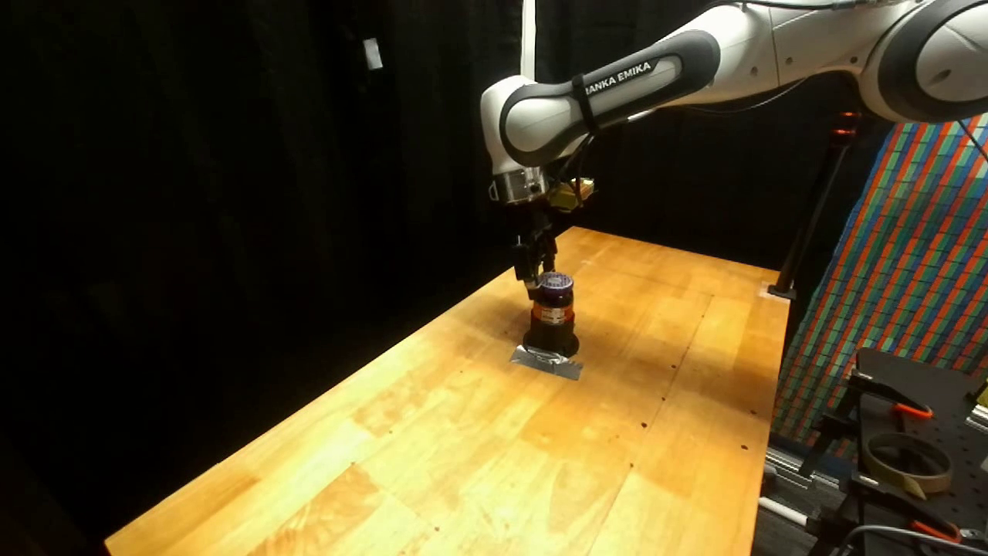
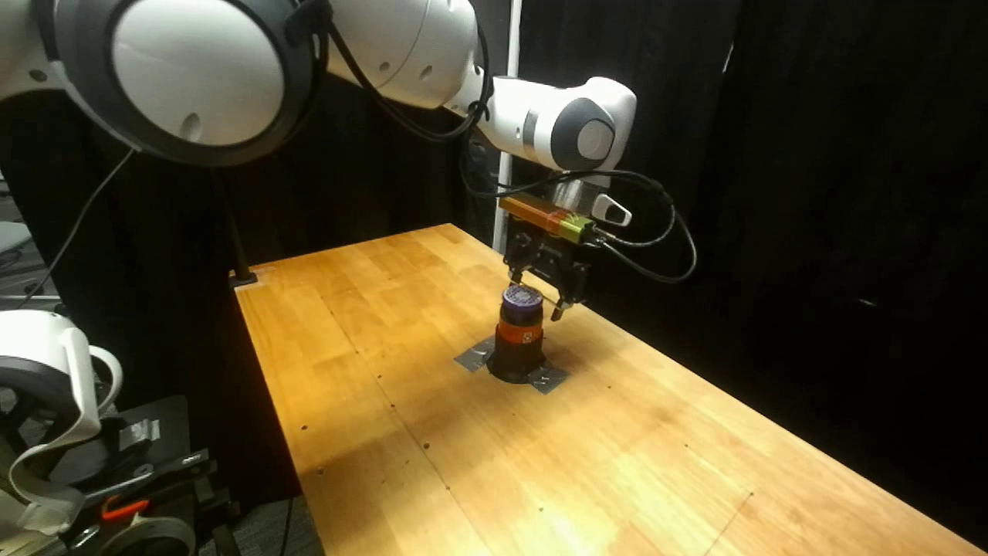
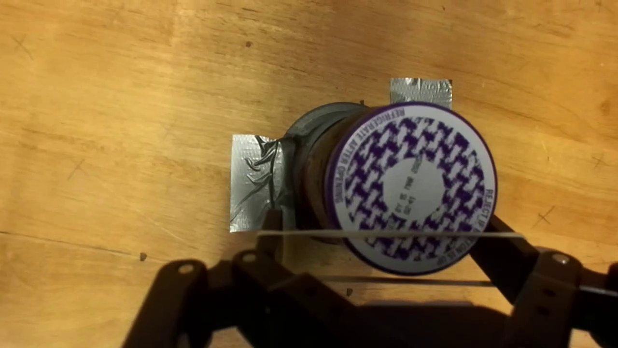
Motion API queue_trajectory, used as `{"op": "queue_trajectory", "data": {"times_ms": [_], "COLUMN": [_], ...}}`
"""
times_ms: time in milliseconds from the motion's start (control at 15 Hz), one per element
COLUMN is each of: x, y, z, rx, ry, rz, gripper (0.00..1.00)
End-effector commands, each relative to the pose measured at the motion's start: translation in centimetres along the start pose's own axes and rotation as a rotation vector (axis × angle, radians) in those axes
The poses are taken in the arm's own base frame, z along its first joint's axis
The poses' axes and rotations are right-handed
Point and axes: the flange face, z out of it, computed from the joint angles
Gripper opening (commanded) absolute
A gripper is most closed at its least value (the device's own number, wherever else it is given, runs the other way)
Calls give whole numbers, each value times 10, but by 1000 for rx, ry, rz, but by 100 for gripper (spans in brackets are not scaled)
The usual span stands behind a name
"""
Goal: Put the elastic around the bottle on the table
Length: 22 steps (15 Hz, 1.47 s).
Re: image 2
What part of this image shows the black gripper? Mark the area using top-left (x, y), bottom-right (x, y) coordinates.
top-left (501, 222), bottom-right (603, 325)

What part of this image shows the orange elastic band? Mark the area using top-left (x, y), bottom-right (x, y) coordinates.
top-left (495, 318), bottom-right (548, 350)

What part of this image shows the dark tripod stand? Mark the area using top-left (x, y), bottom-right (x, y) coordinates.
top-left (210, 166), bottom-right (259, 291)

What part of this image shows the black curtain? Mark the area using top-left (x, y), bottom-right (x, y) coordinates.
top-left (0, 0), bottom-right (988, 518)

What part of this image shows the black mounting plate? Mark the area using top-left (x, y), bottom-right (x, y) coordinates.
top-left (59, 397), bottom-right (245, 556)

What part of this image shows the gold wrist camera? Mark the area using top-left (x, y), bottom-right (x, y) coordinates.
top-left (501, 191), bottom-right (603, 247)

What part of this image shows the grey square base plate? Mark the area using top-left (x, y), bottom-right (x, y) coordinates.
top-left (455, 338), bottom-right (570, 400)

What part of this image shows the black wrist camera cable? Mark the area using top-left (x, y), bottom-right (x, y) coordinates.
top-left (589, 166), bottom-right (703, 288)

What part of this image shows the grey cable loop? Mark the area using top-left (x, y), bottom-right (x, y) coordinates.
top-left (92, 513), bottom-right (200, 556)

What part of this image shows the grey hanging cable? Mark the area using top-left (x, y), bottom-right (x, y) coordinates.
top-left (24, 147), bottom-right (135, 303)

